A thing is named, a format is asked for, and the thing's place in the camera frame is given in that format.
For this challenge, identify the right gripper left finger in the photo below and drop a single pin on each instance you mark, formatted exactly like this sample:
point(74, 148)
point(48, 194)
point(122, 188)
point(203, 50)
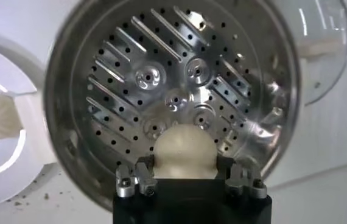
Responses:
point(137, 179)

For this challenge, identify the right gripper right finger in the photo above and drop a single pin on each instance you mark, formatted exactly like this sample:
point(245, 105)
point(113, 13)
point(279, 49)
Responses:
point(240, 179)

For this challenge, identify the perforated steel steamer basket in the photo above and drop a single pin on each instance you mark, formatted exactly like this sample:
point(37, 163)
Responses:
point(161, 45)

